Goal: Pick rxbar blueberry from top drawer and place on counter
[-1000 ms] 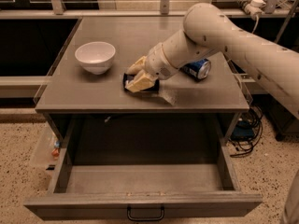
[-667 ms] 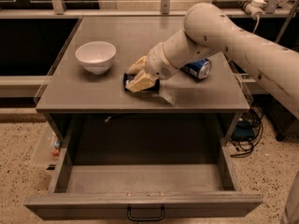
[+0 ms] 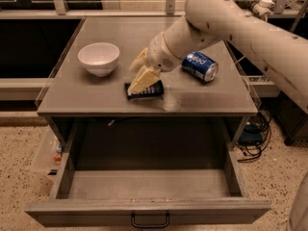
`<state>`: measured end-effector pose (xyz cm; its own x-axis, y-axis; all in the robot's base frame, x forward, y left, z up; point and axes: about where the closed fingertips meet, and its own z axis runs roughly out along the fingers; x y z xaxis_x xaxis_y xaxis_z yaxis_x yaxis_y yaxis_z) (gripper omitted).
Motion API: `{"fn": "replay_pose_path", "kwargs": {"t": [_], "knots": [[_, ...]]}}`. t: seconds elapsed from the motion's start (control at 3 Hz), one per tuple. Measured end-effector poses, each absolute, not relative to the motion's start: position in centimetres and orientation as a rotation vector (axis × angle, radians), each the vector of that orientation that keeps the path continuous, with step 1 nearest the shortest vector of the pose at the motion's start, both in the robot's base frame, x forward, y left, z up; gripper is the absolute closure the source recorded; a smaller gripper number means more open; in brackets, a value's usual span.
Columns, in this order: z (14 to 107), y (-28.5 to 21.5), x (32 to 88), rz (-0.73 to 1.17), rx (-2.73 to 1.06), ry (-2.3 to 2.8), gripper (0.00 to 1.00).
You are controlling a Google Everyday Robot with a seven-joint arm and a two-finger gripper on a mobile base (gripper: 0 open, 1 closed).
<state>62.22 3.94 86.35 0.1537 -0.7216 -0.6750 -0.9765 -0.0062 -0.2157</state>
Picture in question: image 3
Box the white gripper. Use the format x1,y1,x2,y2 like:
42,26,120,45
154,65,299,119
128,32,181,94

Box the dark blue rxbar wrapper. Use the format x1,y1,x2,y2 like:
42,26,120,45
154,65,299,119
124,81,164,100

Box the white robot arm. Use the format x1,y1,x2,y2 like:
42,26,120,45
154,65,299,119
129,0,308,110

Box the grey counter cabinet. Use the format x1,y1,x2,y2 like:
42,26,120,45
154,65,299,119
38,16,257,142

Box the grey open drawer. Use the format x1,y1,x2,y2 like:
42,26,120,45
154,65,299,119
25,117,270,227

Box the white ceramic bowl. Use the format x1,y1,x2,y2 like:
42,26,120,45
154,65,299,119
77,42,120,77

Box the blue soda can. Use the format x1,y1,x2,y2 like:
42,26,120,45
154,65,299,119
182,52,218,82

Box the blue box on floor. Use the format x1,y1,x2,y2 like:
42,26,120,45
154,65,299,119
239,124,263,145

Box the clear plastic side bin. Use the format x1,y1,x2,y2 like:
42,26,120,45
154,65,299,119
31,127,62,176

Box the white power strip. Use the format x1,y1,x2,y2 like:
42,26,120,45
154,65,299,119
243,0,274,17

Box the black floor cables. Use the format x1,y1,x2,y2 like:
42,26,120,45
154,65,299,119
237,108,272,164

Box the black drawer handle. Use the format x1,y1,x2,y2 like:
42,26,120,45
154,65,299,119
131,214,169,229

